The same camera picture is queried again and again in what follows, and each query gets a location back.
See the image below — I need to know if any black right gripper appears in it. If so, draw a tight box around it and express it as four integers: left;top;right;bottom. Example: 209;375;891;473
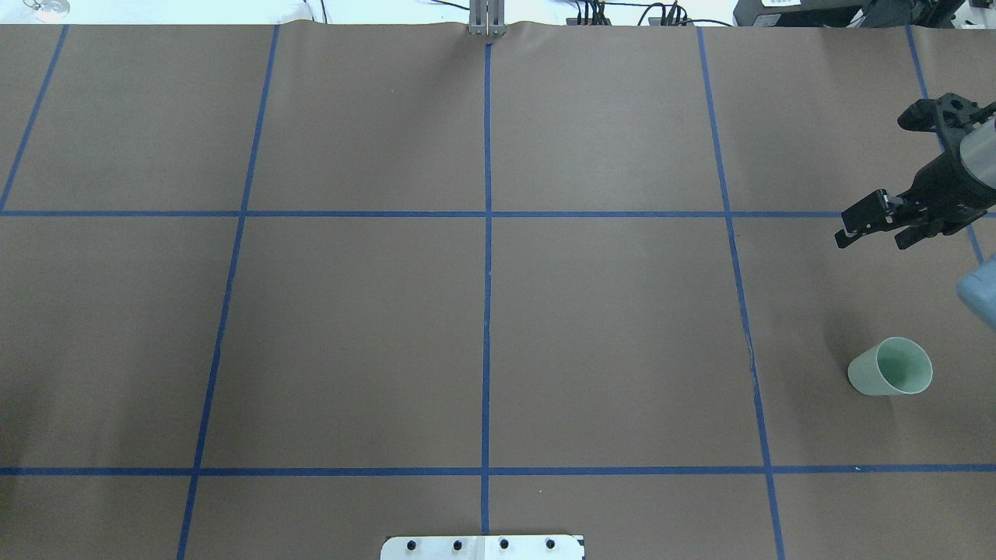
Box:
836;152;995;250

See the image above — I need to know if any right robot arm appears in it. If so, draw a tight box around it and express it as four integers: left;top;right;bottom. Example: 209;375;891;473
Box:
833;96;994;330

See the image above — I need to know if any green plastic cup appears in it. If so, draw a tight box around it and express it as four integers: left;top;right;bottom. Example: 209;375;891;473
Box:
847;337;935;396

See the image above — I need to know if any black box with label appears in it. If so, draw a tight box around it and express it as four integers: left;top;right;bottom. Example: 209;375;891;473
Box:
733;1;869;28

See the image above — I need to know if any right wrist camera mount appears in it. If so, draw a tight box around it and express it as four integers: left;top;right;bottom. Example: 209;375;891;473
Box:
896;93;995;152

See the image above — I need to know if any aluminium frame post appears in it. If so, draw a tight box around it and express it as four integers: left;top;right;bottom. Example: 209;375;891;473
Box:
468;0;507;37

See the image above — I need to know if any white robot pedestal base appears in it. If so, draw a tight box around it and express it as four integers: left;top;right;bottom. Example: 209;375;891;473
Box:
380;534;586;559

